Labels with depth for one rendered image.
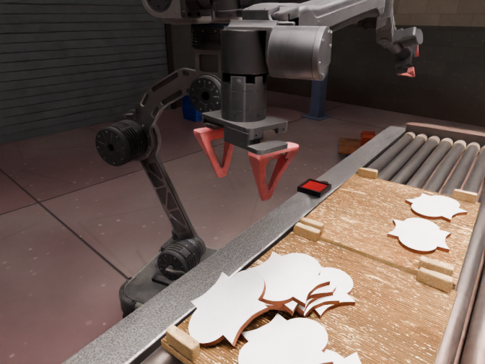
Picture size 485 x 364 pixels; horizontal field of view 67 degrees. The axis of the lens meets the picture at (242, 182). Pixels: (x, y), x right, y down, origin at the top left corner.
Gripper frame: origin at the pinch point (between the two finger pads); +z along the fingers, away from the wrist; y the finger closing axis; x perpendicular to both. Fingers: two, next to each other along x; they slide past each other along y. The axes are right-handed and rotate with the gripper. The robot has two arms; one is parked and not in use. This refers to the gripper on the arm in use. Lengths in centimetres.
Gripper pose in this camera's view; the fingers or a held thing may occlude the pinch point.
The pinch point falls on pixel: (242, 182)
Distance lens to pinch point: 51.2
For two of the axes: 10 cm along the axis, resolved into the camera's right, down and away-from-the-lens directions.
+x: 7.7, -2.4, 5.9
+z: -0.1, 9.2, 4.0
